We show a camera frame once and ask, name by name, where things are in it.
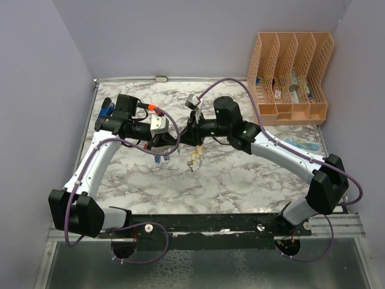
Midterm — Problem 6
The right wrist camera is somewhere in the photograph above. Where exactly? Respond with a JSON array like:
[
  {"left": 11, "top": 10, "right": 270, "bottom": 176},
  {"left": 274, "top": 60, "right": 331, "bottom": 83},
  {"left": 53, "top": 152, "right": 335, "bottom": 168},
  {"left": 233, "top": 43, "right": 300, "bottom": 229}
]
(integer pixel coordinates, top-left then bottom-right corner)
[{"left": 185, "top": 94, "right": 202, "bottom": 123}]

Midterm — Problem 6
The light blue packaged item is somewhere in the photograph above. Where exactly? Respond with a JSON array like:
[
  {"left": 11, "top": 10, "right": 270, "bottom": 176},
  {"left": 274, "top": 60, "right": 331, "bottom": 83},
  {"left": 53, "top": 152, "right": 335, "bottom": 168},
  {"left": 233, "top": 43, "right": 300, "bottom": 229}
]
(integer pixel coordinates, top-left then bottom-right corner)
[{"left": 285, "top": 138, "right": 322, "bottom": 154}]

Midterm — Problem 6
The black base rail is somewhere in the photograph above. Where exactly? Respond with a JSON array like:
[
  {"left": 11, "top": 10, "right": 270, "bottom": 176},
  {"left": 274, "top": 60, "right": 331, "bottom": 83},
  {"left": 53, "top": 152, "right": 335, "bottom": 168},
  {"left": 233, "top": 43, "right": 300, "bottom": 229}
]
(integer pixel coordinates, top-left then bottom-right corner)
[{"left": 99, "top": 213, "right": 311, "bottom": 250}]

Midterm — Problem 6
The white table edge clip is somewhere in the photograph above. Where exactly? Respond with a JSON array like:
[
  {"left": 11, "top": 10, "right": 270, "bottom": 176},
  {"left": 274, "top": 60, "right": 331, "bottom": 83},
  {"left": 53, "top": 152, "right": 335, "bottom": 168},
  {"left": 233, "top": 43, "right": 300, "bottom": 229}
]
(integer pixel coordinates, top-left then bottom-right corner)
[{"left": 155, "top": 76, "right": 168, "bottom": 83}]

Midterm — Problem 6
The blue stapler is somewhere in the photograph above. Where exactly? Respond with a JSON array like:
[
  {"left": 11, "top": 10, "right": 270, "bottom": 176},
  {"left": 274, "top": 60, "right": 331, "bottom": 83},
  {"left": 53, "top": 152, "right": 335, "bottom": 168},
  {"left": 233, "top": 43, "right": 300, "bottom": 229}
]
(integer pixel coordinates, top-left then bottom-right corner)
[{"left": 97, "top": 97, "right": 115, "bottom": 118}]

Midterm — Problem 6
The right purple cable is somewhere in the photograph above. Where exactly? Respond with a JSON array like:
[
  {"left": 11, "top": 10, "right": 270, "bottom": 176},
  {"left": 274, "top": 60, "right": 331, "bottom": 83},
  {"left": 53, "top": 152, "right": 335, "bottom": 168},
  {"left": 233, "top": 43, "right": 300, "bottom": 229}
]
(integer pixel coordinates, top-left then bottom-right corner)
[{"left": 195, "top": 77, "right": 364, "bottom": 262}]

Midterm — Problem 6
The peach plastic file organizer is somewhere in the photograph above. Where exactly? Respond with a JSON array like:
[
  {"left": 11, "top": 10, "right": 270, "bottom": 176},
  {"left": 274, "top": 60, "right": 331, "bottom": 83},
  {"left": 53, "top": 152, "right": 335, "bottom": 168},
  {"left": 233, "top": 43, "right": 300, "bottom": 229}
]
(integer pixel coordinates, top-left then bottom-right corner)
[{"left": 247, "top": 32, "right": 334, "bottom": 126}]

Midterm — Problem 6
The orange black highlighter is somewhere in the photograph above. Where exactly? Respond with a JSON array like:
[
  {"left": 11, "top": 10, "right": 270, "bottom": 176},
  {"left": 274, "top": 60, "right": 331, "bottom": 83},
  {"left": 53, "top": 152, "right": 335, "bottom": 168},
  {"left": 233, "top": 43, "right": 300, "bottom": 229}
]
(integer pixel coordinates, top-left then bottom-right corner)
[{"left": 137, "top": 103, "right": 157, "bottom": 111}]

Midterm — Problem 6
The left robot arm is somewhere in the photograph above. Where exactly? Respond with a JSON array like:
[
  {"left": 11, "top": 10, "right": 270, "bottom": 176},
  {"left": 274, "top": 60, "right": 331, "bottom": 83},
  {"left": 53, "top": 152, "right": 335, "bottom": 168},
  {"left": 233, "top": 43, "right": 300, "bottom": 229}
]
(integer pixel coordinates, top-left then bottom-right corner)
[{"left": 48, "top": 95, "right": 175, "bottom": 238}]

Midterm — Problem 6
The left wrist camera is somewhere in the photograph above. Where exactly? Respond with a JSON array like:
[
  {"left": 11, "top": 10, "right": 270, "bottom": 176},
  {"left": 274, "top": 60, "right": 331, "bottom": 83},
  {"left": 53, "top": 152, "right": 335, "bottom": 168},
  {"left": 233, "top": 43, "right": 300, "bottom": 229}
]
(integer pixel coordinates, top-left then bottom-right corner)
[{"left": 150, "top": 114, "right": 169, "bottom": 137}]

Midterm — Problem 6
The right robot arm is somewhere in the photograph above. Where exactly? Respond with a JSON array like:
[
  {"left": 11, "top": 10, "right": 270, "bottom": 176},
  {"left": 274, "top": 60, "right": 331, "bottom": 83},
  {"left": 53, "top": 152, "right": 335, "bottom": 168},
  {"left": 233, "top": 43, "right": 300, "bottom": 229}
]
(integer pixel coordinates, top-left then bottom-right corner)
[{"left": 180, "top": 95, "right": 348, "bottom": 235}]

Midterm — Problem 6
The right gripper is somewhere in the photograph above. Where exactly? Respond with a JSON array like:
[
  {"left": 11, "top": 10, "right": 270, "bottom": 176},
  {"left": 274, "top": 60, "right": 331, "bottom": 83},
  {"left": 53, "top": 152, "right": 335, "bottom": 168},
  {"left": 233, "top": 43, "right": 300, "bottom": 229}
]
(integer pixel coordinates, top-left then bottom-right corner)
[{"left": 176, "top": 111, "right": 230, "bottom": 147}]

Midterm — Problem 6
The yellow tag key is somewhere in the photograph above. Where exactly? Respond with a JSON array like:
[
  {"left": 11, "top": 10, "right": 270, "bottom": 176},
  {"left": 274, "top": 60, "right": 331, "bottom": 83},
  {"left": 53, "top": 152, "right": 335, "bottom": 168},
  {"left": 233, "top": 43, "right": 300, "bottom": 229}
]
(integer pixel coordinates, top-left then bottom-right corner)
[
  {"left": 187, "top": 151, "right": 199, "bottom": 172},
  {"left": 196, "top": 146, "right": 205, "bottom": 157}
]

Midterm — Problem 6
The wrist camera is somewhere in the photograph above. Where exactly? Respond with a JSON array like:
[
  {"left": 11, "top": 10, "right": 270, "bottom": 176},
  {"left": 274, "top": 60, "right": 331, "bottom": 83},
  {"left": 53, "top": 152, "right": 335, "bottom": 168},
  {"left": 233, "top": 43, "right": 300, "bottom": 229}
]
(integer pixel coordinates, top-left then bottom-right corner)
[
  {"left": 150, "top": 114, "right": 169, "bottom": 137},
  {"left": 185, "top": 94, "right": 202, "bottom": 123}
]

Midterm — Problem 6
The purple cable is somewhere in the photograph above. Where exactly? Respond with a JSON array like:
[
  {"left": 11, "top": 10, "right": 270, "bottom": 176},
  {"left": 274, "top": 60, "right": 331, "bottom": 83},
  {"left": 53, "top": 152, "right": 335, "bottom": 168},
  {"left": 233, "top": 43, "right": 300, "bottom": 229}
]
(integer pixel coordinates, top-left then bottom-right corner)
[
  {"left": 63, "top": 108, "right": 182, "bottom": 265},
  {"left": 195, "top": 77, "right": 364, "bottom": 262}
]

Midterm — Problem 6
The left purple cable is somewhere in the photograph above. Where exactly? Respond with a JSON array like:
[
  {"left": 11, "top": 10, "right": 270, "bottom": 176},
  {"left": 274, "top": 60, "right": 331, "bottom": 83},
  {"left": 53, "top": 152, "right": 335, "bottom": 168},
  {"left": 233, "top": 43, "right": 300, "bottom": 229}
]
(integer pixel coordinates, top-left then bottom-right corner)
[{"left": 63, "top": 108, "right": 182, "bottom": 265}]

